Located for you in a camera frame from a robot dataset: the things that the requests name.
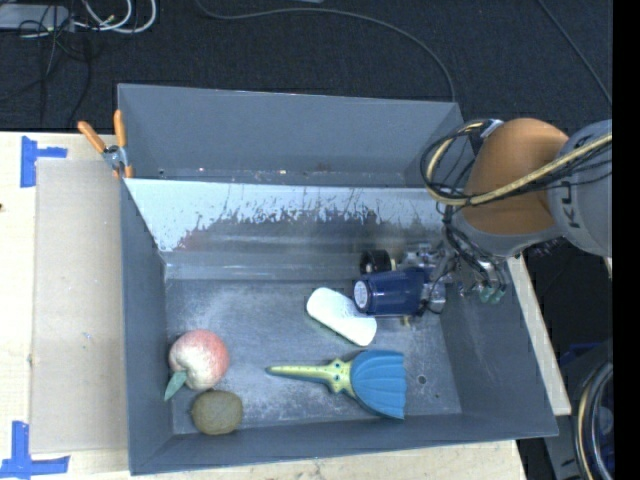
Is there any pink toy peach with leaf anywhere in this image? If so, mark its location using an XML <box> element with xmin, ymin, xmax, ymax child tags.
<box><xmin>163</xmin><ymin>328</ymin><xmax>232</xmax><ymax>403</ymax></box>

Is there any black cylinder on white bracket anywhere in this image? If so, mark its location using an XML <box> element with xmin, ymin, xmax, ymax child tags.
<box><xmin>358</xmin><ymin>248</ymin><xmax>415</xmax><ymax>277</ymax></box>

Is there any pale wood flat board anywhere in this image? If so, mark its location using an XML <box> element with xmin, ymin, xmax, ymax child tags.
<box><xmin>28</xmin><ymin>157</ymin><xmax>130</xmax><ymax>457</ymax></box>

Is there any dark blue cup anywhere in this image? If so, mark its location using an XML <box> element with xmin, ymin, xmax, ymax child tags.
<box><xmin>352</xmin><ymin>266</ymin><xmax>430</xmax><ymax>318</ymax></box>

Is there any brown toy kiwi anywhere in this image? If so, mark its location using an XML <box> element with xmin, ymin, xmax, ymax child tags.
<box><xmin>190</xmin><ymin>389</ymin><xmax>245</xmax><ymax>437</ymax></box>

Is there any grey metal bin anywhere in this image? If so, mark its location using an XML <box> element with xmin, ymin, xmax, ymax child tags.
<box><xmin>116</xmin><ymin>82</ymin><xmax>560</xmax><ymax>477</ymax></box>

